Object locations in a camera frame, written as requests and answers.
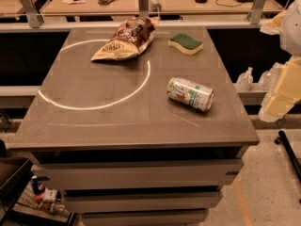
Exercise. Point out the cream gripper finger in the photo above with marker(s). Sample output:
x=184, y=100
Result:
x=274, y=26
x=284, y=90

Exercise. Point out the green white 7up can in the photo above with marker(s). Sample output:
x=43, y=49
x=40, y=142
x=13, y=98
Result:
x=190, y=93

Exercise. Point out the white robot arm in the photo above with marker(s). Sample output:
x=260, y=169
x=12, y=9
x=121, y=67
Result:
x=290, y=37

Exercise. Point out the clear sanitizer bottle right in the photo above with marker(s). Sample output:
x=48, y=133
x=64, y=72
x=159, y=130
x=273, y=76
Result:
x=267, y=79

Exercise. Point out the clear sanitizer bottle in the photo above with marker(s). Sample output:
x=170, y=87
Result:
x=245, y=80
x=267, y=79

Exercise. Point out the clear sanitizer bottle left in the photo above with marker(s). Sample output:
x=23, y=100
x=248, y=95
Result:
x=245, y=80

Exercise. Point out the black pole on floor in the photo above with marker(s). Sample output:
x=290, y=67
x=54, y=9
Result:
x=282, y=138

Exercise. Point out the green yellow sponge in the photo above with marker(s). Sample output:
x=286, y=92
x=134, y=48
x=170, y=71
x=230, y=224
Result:
x=185, y=44

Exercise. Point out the white power strip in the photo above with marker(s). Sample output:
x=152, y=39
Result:
x=155, y=5

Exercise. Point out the brown chip bag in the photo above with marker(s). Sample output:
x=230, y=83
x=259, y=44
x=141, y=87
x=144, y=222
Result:
x=130, y=39

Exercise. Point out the grey drawer cabinet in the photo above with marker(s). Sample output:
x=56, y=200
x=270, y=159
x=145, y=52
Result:
x=139, y=186

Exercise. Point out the black handled scissors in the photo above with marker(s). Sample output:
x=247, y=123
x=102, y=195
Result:
x=105, y=2

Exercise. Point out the wire basket with bottles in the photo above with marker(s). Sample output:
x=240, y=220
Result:
x=39, y=201

